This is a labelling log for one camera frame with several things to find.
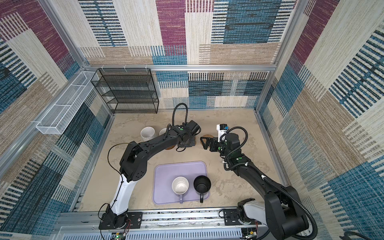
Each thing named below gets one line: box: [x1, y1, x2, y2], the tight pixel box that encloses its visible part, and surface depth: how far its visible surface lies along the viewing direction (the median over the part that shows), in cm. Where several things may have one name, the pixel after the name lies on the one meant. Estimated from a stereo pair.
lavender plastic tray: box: [152, 161, 210, 205], surface depth 87 cm
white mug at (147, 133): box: [140, 126, 155, 142], surface depth 99 cm
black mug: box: [193, 175, 212, 204], surface depth 78 cm
